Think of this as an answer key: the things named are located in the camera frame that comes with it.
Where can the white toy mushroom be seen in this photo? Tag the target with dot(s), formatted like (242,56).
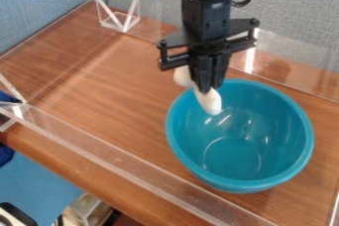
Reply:
(211,100)

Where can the black white device below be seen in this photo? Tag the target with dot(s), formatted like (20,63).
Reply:
(14,217)

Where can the blue cloth object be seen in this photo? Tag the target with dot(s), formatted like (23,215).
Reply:
(6,151)

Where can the clear acrylic left bracket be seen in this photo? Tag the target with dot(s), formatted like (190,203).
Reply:
(12,112)

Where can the clear acrylic barrier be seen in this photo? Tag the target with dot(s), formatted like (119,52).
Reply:
(147,192)
(252,64)

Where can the blue plastic bowl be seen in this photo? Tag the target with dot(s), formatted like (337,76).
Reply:
(250,148)

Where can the clear acrylic front barrier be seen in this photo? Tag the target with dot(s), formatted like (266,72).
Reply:
(147,192)

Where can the clear acrylic corner bracket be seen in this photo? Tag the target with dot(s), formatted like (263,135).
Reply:
(115,19)

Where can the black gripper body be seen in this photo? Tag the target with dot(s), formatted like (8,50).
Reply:
(210,32)

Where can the clear acrylic back barrier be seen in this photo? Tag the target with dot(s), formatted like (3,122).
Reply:
(252,64)

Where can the grey clutter below table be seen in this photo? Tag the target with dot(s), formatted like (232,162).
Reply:
(87,211)

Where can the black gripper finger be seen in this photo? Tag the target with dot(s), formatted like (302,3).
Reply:
(220,67)
(200,68)

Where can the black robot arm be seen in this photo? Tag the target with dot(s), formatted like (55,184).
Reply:
(207,40)

